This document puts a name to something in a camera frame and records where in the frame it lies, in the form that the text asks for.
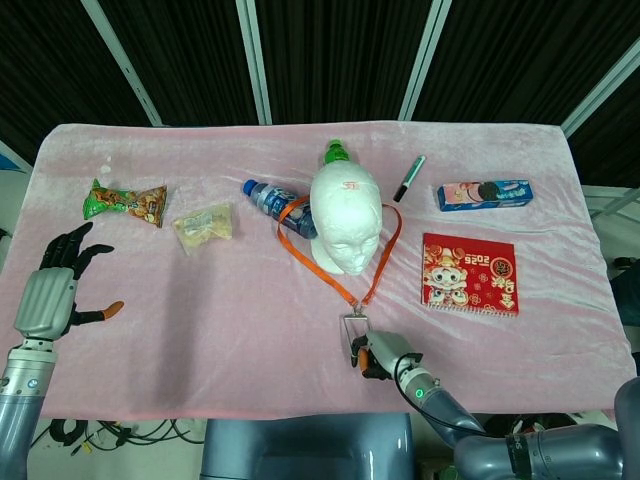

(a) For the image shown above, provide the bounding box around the black floor cable bundle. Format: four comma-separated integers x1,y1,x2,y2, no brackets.
49,418,206,451

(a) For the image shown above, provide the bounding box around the blue cookie box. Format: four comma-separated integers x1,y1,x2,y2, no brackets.
437,179,533,213

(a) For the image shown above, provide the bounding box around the green orange snack bag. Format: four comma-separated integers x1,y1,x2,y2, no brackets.
82,178,168,229

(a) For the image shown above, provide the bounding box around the pink velvet tablecloth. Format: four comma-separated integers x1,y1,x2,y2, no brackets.
0,121,636,420

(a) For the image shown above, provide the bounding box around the grey blue robot torso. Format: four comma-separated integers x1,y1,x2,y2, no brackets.
199,413,416,480

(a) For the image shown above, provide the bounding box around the red spiral notebook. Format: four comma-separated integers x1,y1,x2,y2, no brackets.
422,232,521,320

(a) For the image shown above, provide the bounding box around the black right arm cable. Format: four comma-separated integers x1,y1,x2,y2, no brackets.
393,352,489,434

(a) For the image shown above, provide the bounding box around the white partition post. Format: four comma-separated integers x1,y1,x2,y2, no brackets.
398,0,454,121
235,0,274,126
79,0,164,127
560,47,640,136

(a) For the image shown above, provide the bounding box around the green bottle cap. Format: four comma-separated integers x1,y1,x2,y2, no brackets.
322,140,354,169

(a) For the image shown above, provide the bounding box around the green black marker pen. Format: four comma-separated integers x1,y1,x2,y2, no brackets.
392,154,427,204

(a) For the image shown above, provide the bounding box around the clear plastic snack bag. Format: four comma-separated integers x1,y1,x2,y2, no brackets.
171,202,235,257

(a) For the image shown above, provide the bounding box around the blue drink bottle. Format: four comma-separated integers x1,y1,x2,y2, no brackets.
242,179,320,240

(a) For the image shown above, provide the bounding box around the white foam mannequin head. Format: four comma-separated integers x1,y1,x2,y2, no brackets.
309,163,384,276

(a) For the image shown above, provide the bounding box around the clear badge holder frame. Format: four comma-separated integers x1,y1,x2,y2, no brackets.
341,302,371,361

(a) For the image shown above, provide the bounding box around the blue white board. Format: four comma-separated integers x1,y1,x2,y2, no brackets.
0,139,29,174

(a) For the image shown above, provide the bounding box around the white rack frame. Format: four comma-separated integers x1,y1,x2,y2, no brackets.
582,183,640,224

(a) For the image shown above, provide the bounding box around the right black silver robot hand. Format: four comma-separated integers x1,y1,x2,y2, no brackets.
349,328,424,381

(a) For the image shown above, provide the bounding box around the orange lanyard strap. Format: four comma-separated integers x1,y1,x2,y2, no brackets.
277,194,404,314

